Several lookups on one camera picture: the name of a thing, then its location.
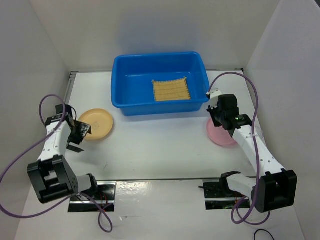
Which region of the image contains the square bamboo woven tray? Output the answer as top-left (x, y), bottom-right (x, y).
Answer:
top-left (152, 77), bottom-right (191, 102)

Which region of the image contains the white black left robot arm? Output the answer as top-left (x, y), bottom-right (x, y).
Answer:
top-left (27, 104), bottom-right (100, 204)

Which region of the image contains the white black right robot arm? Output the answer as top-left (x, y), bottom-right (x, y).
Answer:
top-left (206, 89), bottom-right (298, 213)

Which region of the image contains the blue plastic bin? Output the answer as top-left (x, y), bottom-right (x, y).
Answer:
top-left (111, 51), bottom-right (209, 116)

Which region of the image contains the orange plastic plate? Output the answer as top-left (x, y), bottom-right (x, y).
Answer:
top-left (78, 108), bottom-right (114, 141)

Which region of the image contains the pink plastic plate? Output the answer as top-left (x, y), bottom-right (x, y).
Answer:
top-left (206, 118), bottom-right (238, 147)

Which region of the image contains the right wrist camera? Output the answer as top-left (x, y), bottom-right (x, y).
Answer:
top-left (206, 88), bottom-right (223, 109)

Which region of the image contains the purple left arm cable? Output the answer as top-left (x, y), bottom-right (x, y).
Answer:
top-left (0, 94), bottom-right (114, 233)

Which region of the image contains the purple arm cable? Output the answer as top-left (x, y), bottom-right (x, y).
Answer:
top-left (0, 94), bottom-right (114, 233)
top-left (208, 71), bottom-right (271, 225)

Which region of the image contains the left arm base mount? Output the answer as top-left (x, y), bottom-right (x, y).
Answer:
top-left (68, 181), bottom-right (117, 213)

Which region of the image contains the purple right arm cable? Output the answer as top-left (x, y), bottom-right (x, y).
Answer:
top-left (208, 71), bottom-right (271, 225)

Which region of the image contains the black cable on floor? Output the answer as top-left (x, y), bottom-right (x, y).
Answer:
top-left (253, 228), bottom-right (276, 240)

